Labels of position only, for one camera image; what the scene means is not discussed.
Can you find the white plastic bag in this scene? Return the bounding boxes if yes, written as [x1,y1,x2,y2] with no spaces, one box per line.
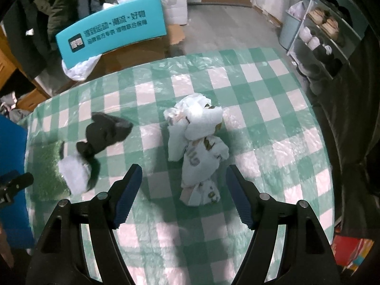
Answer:
[62,55,103,81]

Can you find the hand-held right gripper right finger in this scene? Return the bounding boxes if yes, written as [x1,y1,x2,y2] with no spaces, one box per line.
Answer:
[226,164,342,285]

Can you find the pale blue shoe rack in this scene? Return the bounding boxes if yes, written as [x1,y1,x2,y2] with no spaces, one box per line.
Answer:
[286,0,371,81]

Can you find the white printed cloth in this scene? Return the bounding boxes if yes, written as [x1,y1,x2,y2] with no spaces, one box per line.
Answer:
[163,93,230,207]

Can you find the plain brown cardboard box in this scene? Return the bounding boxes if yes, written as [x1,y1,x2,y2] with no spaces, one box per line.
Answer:
[89,24,186,76]

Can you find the group of shoes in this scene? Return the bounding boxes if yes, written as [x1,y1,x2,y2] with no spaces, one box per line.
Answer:
[297,0,357,95]

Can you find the dark hanging jacket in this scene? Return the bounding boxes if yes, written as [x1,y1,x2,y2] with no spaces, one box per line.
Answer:
[3,0,75,79]

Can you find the green glitter scouring cloth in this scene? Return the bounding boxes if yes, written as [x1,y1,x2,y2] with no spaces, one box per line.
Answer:
[28,141,72,201]

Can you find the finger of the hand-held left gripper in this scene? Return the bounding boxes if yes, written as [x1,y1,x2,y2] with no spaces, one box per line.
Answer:
[5,171,34,192]

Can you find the teal printed box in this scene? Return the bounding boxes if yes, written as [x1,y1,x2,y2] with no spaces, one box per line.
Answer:
[55,0,167,69]

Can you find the dark cloth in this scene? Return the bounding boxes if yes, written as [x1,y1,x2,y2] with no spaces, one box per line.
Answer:
[309,50,380,238]

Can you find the light grey sock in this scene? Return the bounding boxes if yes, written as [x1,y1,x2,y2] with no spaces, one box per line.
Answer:
[58,154,92,196]

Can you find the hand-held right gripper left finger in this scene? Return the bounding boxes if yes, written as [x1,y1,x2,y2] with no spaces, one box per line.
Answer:
[27,164,142,285]

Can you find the red colourful book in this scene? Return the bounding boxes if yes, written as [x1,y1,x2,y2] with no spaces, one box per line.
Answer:
[331,234,375,274]

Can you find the black sock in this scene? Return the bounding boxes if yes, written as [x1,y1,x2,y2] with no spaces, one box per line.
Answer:
[76,112,134,190]

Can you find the green checked tablecloth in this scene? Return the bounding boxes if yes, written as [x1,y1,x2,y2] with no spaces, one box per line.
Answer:
[16,47,336,285]

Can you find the grey clothes pile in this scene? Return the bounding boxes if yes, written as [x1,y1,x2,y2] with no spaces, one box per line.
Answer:
[0,92,30,122]

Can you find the light blue trash bin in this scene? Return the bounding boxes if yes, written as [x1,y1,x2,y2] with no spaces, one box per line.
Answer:
[278,1,306,51]

